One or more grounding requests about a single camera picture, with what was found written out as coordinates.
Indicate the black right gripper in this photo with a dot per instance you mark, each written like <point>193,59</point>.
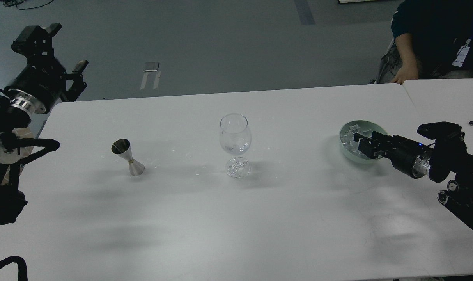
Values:
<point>408,156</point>

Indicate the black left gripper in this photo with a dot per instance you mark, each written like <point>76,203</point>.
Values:
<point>43,80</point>

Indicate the clear ice cubes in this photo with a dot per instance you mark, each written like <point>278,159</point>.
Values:
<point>347,140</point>

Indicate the steel cocktail jigger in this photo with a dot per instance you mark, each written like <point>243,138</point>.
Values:
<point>122,148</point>

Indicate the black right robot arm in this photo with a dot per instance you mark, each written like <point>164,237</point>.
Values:
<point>447,154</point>

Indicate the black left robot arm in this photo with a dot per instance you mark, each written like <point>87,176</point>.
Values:
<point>15,153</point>

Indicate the clear wine glass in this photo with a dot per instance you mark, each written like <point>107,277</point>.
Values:
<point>235,139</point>

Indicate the person's hand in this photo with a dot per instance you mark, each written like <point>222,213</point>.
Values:
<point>406,72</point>

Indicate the green bowl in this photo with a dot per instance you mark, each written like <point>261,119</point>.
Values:
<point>367,128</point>

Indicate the grey tape on floor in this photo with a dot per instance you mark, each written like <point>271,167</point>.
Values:
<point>150,75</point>

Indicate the person in teal shirt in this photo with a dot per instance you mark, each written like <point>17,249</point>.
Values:
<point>435,35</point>

